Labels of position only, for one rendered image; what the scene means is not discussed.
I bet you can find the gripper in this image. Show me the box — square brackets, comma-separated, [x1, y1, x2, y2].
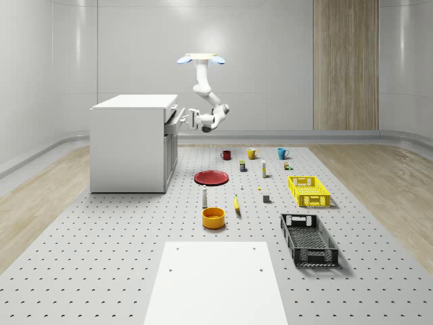
[182, 108, 202, 131]

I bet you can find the white drawer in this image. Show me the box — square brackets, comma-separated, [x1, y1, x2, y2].
[164, 107, 188, 135]

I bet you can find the red plate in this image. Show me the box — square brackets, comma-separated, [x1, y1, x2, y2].
[193, 170, 230, 187]

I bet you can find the white cabinet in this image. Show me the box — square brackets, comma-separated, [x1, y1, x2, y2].
[89, 93, 179, 194]

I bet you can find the yellow bowl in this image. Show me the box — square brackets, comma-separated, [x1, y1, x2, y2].
[201, 207, 226, 230]

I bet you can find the yellow basket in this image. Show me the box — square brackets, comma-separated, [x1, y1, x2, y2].
[288, 175, 332, 208]

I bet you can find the white board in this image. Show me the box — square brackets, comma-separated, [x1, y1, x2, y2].
[143, 240, 290, 325]

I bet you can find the dark grey basket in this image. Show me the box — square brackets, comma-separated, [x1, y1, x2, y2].
[279, 213, 340, 269]

